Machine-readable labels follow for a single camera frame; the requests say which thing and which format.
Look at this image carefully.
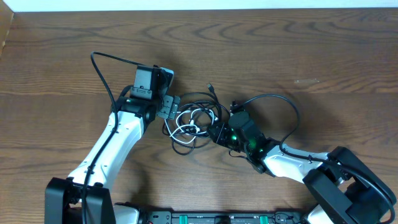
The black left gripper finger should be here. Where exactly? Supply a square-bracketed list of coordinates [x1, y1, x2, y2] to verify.
[169, 96, 181, 119]
[157, 95, 174, 119]

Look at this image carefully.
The white cable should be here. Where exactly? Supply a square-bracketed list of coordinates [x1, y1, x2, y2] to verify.
[164, 108, 218, 145]

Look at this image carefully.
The thick black USB cable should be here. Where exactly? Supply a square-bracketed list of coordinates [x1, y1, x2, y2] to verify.
[170, 83, 233, 156]

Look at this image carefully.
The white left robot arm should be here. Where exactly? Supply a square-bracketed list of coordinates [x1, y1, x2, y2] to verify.
[44, 65, 180, 223]

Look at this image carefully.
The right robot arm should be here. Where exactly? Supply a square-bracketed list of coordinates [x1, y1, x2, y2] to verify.
[207, 111, 397, 223]

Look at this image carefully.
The cardboard panel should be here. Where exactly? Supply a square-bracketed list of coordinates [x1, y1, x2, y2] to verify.
[0, 0, 14, 55]

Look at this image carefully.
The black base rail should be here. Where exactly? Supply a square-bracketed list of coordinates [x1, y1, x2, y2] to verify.
[111, 202, 312, 224]

